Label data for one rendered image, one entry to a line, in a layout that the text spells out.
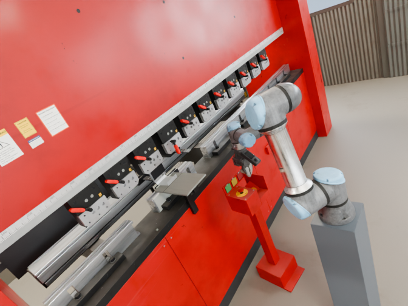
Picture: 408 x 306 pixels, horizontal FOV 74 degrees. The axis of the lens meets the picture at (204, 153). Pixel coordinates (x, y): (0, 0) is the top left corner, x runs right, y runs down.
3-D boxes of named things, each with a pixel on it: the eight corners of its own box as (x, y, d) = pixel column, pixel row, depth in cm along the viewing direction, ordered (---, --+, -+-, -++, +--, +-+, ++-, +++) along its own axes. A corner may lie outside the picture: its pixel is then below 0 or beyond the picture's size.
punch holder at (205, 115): (205, 122, 188) (196, 101, 181) (196, 124, 193) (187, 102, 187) (216, 113, 197) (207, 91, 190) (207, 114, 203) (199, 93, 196)
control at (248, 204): (252, 217, 158) (242, 192, 150) (232, 210, 170) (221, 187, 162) (270, 195, 168) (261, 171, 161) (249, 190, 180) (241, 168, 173)
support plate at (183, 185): (187, 196, 140) (186, 195, 140) (155, 192, 158) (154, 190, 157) (206, 175, 152) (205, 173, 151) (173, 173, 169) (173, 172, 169)
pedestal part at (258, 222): (275, 265, 188) (252, 206, 165) (268, 262, 192) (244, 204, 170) (280, 258, 191) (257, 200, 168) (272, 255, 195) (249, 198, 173)
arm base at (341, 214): (359, 204, 122) (356, 187, 117) (351, 228, 112) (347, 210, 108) (324, 200, 132) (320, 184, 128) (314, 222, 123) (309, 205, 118)
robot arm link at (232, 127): (230, 129, 142) (223, 124, 149) (235, 146, 147) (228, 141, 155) (243, 122, 144) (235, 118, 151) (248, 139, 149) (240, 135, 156)
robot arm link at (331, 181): (354, 195, 114) (350, 169, 108) (329, 212, 111) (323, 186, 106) (333, 184, 124) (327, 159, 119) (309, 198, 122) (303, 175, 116)
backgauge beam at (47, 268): (47, 289, 137) (34, 275, 133) (37, 281, 146) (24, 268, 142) (248, 96, 282) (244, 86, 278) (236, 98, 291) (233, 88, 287)
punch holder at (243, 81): (244, 87, 226) (237, 68, 219) (235, 89, 231) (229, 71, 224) (252, 81, 235) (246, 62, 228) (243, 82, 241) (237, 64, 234)
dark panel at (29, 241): (18, 279, 150) (-41, 221, 132) (17, 278, 152) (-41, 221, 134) (153, 161, 222) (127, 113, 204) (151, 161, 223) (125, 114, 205)
